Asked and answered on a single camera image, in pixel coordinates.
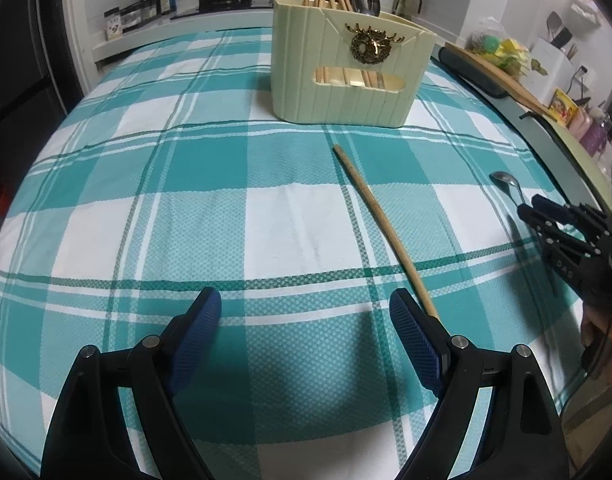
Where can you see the grey spatula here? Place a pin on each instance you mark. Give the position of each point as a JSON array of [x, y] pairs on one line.
[[552, 25]]

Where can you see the wooden cutting board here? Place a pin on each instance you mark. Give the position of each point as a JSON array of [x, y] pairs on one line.
[[511, 85]]

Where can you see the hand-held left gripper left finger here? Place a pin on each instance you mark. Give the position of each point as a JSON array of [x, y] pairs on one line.
[[198, 332]]

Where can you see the cream ribbed utensil holder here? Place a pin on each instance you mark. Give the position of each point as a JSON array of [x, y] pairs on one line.
[[326, 60]]

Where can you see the dark refrigerator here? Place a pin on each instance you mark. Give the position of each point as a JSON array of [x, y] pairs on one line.
[[20, 60]]

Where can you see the black tray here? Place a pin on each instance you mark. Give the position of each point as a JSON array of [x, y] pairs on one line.
[[468, 72]]

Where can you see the curved wooden chopstick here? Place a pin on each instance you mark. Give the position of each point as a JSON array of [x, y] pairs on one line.
[[381, 220]]

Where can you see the teal plaid tablecloth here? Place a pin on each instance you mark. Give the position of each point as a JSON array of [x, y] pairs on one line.
[[185, 210]]

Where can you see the small-bowl metal spoon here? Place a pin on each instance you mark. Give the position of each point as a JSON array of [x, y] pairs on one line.
[[506, 180]]

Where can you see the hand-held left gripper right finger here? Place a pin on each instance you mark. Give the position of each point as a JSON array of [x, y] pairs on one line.
[[416, 340]]

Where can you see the pink bottle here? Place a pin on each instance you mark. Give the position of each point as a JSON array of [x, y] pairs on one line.
[[581, 125]]

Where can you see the yellow printed packet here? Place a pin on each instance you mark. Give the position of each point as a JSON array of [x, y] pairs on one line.
[[563, 107]]

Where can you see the white wall shelf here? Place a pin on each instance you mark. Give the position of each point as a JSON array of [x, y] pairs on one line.
[[583, 5]]

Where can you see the wall outlet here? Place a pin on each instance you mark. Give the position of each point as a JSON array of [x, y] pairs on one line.
[[584, 75]]

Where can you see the plastic bag of colourful things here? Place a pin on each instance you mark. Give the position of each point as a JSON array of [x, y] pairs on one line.
[[496, 47]]

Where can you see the purple bottle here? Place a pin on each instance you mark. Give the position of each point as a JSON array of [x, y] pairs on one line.
[[597, 135]]

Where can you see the white utensil box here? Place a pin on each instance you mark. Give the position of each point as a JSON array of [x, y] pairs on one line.
[[551, 70]]

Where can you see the small printed box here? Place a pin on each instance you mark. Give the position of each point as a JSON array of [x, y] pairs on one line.
[[113, 25]]

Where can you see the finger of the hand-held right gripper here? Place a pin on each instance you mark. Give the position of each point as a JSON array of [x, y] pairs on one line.
[[558, 211], [538, 222]]

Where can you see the person's right hand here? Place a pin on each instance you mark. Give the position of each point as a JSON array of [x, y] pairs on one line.
[[593, 340]]

